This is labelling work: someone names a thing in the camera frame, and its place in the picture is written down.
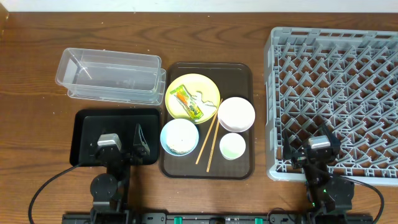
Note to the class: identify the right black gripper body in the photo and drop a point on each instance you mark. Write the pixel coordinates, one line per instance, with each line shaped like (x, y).
(299, 162)

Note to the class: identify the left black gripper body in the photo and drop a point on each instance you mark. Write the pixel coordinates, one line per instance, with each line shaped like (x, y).
(121, 154)

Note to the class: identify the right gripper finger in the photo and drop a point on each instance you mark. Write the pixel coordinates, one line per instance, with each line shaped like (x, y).
(326, 132)
(286, 152)

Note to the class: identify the blue bowl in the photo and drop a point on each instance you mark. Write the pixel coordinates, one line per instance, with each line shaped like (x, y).
(176, 122)

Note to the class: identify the white cup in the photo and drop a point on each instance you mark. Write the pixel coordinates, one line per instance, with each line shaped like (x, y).
(232, 146)

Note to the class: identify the green orange snack wrapper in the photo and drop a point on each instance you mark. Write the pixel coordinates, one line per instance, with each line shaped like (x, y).
(187, 102)

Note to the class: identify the yellow plate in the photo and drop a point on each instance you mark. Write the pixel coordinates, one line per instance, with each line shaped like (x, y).
(193, 82)

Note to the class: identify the white tissue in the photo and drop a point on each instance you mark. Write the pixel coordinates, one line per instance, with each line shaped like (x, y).
(201, 103)

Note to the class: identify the pile of white rice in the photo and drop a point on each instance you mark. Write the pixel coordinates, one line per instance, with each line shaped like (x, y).
(181, 139)

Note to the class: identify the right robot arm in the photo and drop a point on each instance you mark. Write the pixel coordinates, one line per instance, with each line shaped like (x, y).
(331, 196)

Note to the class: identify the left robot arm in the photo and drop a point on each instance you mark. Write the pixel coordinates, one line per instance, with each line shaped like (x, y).
(110, 189)

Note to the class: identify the grey plastic dishwasher rack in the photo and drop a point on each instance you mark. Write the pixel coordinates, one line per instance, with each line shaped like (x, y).
(344, 79)

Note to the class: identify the black plastic tray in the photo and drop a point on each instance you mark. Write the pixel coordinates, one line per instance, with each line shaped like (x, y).
(91, 124)

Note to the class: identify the left wooden chopstick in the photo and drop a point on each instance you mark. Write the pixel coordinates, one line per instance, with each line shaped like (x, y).
(207, 135)

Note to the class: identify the wooden chopstick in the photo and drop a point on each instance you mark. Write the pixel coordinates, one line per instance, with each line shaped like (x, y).
(207, 135)
(213, 146)

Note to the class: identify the right wooden chopstick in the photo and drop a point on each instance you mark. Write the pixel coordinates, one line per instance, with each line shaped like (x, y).
(213, 146)

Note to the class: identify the clear plastic bin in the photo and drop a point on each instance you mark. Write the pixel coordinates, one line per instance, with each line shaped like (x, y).
(105, 75)

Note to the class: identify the dark brown serving tray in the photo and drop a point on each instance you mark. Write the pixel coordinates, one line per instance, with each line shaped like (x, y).
(209, 125)

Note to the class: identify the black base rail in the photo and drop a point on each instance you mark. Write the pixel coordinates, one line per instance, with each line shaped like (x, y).
(162, 218)

